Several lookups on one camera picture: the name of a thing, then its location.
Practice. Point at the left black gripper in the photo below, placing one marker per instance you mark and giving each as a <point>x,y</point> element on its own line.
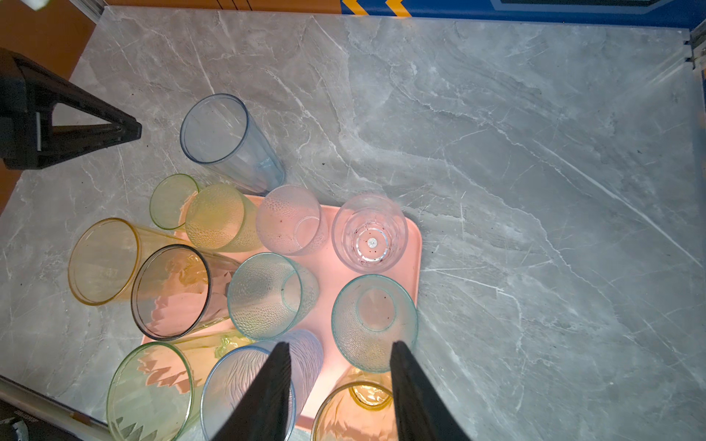
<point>27,87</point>

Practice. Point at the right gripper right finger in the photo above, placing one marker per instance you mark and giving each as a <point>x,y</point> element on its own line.
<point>419,411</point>

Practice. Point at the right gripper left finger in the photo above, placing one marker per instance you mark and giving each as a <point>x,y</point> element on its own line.
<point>262,413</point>

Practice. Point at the blue textured tall glass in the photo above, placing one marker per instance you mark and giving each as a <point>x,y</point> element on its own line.
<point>235,372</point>

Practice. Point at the amber tall glass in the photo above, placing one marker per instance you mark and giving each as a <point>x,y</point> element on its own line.
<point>359,408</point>

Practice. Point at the green tall glass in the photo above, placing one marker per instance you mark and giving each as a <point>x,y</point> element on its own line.
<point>155,393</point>

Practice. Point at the teal glass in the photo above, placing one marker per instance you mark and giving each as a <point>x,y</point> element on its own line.
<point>370,314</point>
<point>270,294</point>

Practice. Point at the green short glass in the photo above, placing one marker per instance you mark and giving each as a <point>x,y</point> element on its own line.
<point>171,199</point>

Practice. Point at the grey smoky tall glass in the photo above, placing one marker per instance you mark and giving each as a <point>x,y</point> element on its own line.
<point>181,290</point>

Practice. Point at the yellow tall glass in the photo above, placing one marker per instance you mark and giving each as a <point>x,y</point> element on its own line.
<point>106,259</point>

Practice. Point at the blue smooth tall glass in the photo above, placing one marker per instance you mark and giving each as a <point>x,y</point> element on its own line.
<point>219,133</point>

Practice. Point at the clear round glass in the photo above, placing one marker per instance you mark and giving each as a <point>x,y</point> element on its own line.
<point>369,234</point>

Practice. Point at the peach short glass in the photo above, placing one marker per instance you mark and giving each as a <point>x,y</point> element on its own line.
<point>221,219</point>

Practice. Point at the clear short glass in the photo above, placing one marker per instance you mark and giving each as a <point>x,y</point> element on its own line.
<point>291,221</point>

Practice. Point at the pink plastic tray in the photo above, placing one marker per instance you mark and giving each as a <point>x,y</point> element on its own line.
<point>332,276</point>

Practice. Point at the left aluminium corner post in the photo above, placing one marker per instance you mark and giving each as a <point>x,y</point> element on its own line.
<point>92,9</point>

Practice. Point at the aluminium front rail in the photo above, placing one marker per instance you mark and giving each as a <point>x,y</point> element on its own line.
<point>29,415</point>

